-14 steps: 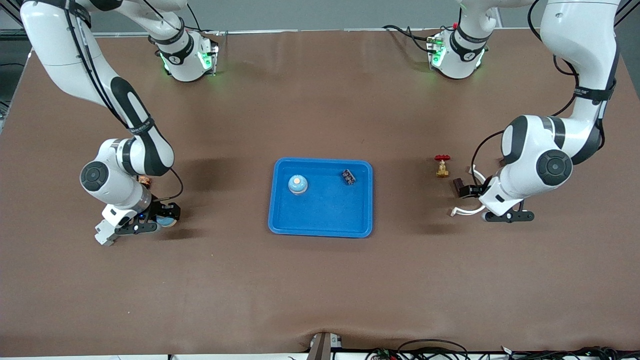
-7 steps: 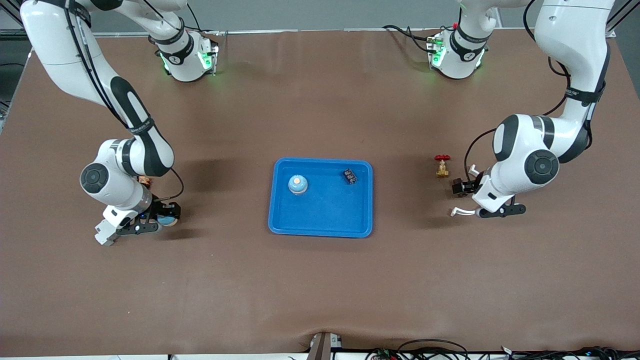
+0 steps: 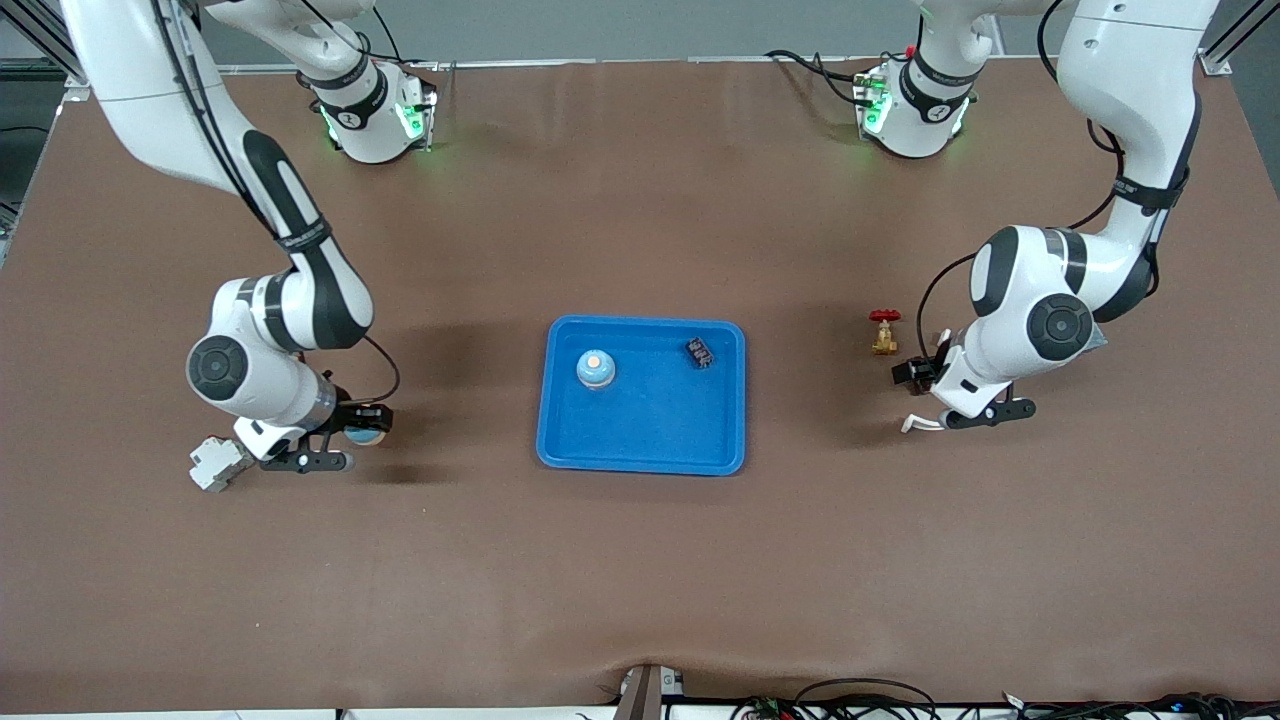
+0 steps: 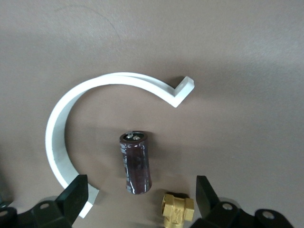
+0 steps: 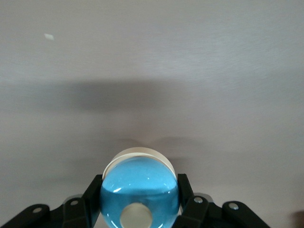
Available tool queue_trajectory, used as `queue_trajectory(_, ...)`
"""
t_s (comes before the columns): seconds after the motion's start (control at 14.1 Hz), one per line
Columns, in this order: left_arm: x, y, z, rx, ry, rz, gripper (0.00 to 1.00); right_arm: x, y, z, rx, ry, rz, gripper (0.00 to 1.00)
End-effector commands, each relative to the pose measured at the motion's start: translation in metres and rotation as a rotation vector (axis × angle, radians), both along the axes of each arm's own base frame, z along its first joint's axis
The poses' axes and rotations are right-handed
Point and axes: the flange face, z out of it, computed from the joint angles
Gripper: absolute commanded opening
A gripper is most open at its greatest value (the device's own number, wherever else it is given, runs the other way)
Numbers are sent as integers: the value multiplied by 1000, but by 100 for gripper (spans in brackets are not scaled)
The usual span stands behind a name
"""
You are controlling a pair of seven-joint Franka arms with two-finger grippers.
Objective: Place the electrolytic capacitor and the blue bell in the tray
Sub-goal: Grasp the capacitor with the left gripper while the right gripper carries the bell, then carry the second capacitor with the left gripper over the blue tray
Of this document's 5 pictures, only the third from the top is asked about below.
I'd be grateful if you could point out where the blue plastic tray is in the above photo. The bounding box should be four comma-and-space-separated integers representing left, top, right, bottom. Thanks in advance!
535, 315, 748, 477

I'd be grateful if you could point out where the white circuit breaker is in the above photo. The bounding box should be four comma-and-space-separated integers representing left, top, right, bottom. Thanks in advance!
189, 436, 251, 493

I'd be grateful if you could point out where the brown table mat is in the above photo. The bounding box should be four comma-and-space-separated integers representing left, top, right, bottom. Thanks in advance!
0, 58, 1280, 713

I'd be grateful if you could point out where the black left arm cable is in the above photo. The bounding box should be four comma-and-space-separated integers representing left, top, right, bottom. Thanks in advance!
915, 0, 1166, 363

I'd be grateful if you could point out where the white curved plastic bracket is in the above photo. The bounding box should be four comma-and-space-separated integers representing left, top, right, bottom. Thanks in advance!
901, 329, 956, 434

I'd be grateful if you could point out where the black looped cable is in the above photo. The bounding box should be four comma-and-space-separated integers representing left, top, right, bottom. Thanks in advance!
795, 678, 941, 720

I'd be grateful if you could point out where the black cable bundle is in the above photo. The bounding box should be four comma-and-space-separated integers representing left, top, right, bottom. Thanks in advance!
1000, 690, 1280, 720

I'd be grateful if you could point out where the black base cable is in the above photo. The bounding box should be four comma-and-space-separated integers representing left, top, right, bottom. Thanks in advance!
360, 5, 446, 71
765, 48, 871, 109

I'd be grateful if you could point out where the aluminium profile bracket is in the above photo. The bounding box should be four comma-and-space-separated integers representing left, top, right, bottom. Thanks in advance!
612, 664, 686, 720

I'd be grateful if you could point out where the aluminium frame corner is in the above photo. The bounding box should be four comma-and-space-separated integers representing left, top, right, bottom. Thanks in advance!
1200, 0, 1280, 76
0, 0, 141, 101

